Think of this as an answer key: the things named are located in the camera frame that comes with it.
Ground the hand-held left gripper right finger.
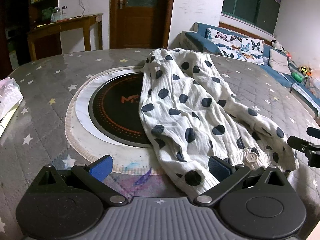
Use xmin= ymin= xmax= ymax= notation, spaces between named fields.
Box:
xmin=194 ymin=156 xmax=295 ymax=205

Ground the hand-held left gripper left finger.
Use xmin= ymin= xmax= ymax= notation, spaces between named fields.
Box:
xmin=26 ymin=155 xmax=128 ymax=205

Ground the white polka dot garment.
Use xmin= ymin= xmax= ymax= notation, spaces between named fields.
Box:
xmin=139 ymin=47 xmax=300 ymax=197

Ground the black round induction hob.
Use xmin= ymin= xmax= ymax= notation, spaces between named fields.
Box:
xmin=88 ymin=72 xmax=153 ymax=148

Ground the colourful toy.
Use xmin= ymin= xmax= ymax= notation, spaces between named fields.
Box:
xmin=299 ymin=66 xmax=313 ymax=77

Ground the blue sofa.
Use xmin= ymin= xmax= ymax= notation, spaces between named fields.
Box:
xmin=180 ymin=22 xmax=320 ymax=119

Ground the grey cushion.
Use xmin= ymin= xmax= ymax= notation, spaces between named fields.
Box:
xmin=269 ymin=48 xmax=292 ymax=75

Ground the black white plush toy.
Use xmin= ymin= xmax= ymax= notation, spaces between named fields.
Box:
xmin=271 ymin=39 xmax=284 ymax=52

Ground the white pink plastic packet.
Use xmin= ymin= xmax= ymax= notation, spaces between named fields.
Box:
xmin=0 ymin=77 xmax=24 ymax=120

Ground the butterfly print pillow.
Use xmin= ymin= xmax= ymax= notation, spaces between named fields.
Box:
xmin=205 ymin=27 xmax=265 ymax=66

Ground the green framed window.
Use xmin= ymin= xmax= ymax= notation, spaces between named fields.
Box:
xmin=221 ymin=0 xmax=281 ymax=34

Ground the wooden desk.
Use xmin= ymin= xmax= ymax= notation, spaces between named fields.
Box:
xmin=27 ymin=13 xmax=104 ymax=60

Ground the brown wooden door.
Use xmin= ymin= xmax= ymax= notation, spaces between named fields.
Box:
xmin=110 ymin=0 xmax=177 ymax=50

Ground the glass jar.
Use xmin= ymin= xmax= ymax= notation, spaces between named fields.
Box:
xmin=51 ymin=7 xmax=62 ymax=22

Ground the dark wooden shelf cabinet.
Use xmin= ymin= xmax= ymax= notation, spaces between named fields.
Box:
xmin=0 ymin=0 xmax=60 ymax=73

